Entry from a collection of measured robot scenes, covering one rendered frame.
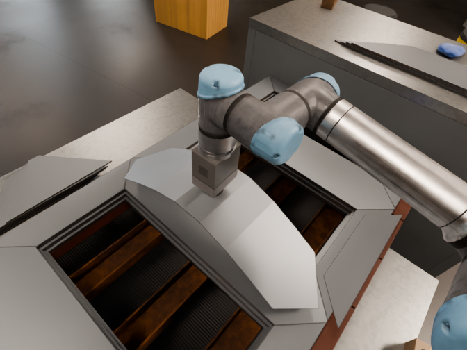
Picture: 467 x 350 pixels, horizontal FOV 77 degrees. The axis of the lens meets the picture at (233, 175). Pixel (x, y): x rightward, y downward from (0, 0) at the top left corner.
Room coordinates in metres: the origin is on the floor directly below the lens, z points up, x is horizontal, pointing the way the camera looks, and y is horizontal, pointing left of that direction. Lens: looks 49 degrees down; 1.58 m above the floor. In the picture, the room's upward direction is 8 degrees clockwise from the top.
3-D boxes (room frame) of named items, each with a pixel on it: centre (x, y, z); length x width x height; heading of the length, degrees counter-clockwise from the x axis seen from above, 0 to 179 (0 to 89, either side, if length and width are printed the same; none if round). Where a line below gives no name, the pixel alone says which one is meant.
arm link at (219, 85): (0.43, 0.04, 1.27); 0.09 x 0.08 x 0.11; 52
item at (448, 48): (1.32, -0.85, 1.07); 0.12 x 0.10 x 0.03; 140
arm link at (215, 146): (0.43, 0.04, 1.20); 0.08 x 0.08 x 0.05
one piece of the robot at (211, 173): (0.44, 0.05, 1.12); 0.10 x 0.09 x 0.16; 58
